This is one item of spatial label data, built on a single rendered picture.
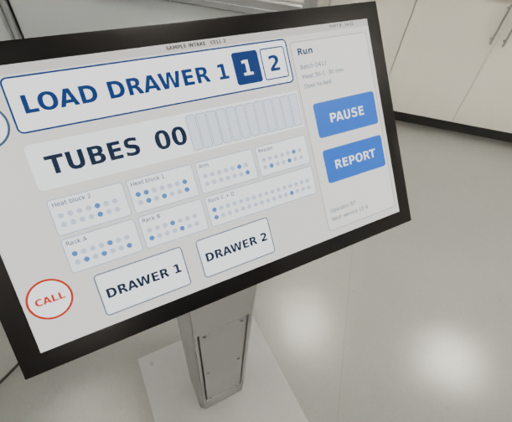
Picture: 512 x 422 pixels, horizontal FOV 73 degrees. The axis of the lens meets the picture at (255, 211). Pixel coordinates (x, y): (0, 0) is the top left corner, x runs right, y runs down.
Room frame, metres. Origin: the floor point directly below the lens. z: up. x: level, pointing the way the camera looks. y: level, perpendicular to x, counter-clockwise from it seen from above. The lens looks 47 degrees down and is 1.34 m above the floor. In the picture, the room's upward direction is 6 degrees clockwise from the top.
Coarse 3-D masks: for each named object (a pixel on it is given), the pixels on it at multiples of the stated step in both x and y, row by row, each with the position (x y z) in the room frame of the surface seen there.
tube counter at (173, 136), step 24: (288, 96) 0.39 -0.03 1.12; (168, 120) 0.32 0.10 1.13; (192, 120) 0.33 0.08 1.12; (216, 120) 0.34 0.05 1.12; (240, 120) 0.35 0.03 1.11; (264, 120) 0.36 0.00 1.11; (288, 120) 0.37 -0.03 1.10; (168, 144) 0.30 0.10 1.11; (192, 144) 0.31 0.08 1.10; (216, 144) 0.32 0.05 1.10
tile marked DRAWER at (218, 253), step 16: (240, 224) 0.27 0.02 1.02; (256, 224) 0.27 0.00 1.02; (208, 240) 0.24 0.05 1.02; (224, 240) 0.25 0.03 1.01; (240, 240) 0.25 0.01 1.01; (256, 240) 0.26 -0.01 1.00; (272, 240) 0.27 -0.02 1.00; (208, 256) 0.23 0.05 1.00; (224, 256) 0.23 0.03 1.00; (240, 256) 0.24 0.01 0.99; (256, 256) 0.25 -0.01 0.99; (208, 272) 0.22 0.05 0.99
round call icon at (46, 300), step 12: (60, 276) 0.17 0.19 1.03; (24, 288) 0.15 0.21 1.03; (36, 288) 0.16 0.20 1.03; (48, 288) 0.16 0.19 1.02; (60, 288) 0.16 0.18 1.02; (72, 288) 0.17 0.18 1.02; (24, 300) 0.15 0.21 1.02; (36, 300) 0.15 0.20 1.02; (48, 300) 0.15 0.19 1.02; (60, 300) 0.15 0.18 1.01; (72, 300) 0.16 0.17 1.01; (36, 312) 0.14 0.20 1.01; (48, 312) 0.14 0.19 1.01; (60, 312) 0.15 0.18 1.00; (72, 312) 0.15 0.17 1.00; (36, 324) 0.13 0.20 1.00
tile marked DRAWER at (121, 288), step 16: (160, 256) 0.21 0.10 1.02; (176, 256) 0.22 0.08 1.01; (112, 272) 0.19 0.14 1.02; (128, 272) 0.19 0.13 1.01; (144, 272) 0.20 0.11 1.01; (160, 272) 0.20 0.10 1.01; (176, 272) 0.21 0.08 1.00; (96, 288) 0.17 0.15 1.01; (112, 288) 0.18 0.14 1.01; (128, 288) 0.18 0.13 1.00; (144, 288) 0.18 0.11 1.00; (160, 288) 0.19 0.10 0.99; (176, 288) 0.19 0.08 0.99; (112, 304) 0.16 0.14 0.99; (128, 304) 0.17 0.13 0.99
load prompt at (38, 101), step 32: (96, 64) 0.32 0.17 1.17; (128, 64) 0.34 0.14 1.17; (160, 64) 0.35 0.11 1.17; (192, 64) 0.37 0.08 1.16; (224, 64) 0.38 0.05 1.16; (256, 64) 0.40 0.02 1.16; (288, 64) 0.42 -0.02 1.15; (32, 96) 0.28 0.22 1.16; (64, 96) 0.29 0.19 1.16; (96, 96) 0.30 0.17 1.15; (128, 96) 0.32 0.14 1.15; (160, 96) 0.33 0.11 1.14; (192, 96) 0.34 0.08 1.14; (32, 128) 0.26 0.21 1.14
